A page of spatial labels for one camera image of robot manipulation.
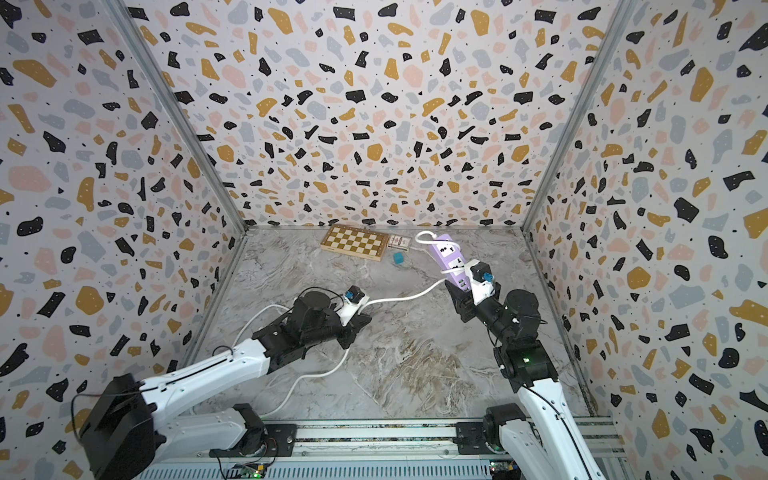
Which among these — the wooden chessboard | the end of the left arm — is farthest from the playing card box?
the end of the left arm

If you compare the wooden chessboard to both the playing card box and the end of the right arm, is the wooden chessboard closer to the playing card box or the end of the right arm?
the playing card box

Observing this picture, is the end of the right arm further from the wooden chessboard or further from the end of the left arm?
the wooden chessboard

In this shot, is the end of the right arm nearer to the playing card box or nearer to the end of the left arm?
the end of the left arm

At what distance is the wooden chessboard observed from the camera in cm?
114

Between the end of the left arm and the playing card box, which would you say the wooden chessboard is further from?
the end of the left arm
